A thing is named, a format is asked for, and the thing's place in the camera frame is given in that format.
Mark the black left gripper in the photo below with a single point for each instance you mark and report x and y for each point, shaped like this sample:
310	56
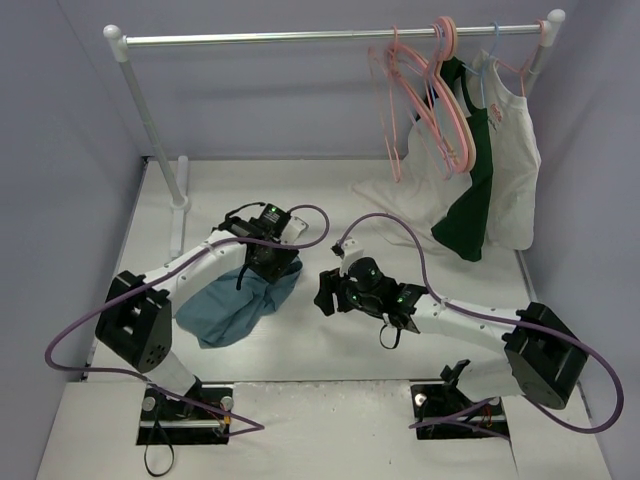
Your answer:
275	265

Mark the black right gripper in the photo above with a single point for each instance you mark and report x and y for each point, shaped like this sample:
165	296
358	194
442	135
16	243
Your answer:
327	292

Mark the blue t shirt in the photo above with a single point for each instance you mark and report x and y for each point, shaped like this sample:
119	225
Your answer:
228	309

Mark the thin pink wire hanger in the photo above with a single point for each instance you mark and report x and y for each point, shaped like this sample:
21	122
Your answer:
382	82

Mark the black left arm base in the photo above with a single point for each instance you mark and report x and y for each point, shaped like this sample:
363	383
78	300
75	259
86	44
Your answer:
164	420

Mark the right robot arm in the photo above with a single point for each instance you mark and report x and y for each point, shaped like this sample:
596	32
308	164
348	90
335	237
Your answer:
535	352

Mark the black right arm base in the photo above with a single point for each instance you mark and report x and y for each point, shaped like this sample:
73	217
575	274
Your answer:
446	414

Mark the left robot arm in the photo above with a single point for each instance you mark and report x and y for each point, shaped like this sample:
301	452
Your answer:
139	330

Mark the green t shirt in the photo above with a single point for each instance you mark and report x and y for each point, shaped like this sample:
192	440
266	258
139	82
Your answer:
463	228

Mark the white t shirt on hanger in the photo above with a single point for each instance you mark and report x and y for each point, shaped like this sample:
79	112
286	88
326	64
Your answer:
516	160

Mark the pink hanger behind thick one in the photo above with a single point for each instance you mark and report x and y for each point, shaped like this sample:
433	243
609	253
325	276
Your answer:
418	79

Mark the pink hanger at rack end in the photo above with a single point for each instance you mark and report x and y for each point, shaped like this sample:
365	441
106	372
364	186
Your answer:
524	68

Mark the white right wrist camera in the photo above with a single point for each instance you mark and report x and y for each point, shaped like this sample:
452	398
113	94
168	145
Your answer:
348	251

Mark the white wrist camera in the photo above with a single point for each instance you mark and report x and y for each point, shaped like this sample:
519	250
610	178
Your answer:
348	251
293	230

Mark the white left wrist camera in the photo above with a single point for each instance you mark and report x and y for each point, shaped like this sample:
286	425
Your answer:
293	230

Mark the blue wire hanger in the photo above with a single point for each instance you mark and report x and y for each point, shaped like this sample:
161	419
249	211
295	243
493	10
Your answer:
482	70

